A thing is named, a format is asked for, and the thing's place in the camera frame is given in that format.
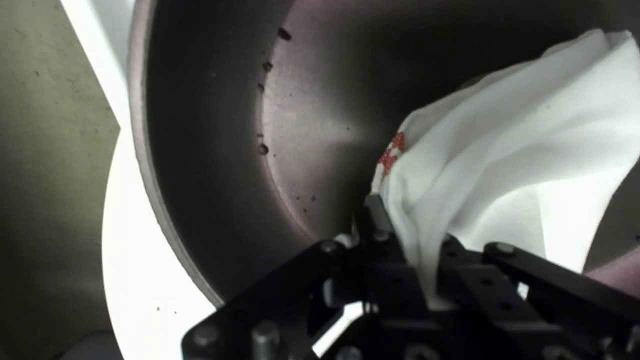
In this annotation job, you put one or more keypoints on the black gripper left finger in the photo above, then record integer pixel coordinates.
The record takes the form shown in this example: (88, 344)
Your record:
(386, 292)

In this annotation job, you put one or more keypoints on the white rectangular tray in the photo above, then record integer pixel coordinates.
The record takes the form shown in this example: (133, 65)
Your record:
(112, 52)

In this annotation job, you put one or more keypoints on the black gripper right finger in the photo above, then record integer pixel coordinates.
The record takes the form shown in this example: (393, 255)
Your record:
(520, 306)

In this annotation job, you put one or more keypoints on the dark nonstick frying pan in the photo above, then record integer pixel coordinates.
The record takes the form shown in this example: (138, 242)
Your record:
(300, 133)

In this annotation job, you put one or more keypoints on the white tea towel red print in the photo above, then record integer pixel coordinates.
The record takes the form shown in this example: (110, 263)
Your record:
(507, 167)

